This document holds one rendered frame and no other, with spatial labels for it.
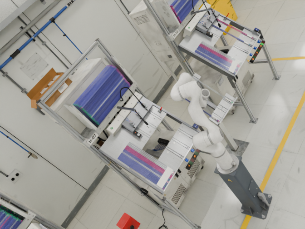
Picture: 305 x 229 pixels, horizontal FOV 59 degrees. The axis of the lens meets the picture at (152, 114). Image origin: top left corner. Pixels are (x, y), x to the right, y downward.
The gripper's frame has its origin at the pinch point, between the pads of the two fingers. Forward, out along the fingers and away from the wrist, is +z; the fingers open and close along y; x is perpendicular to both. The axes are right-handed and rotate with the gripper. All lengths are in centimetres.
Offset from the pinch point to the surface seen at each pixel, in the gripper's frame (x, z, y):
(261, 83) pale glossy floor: 58, 75, -119
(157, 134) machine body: -13, 65, 28
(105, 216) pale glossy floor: -5, 155, 139
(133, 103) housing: -49, 10, 33
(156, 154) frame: 0, 43, 52
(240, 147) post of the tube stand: 73, 55, -16
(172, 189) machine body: 35, 56, 69
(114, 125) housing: -50, 9, 62
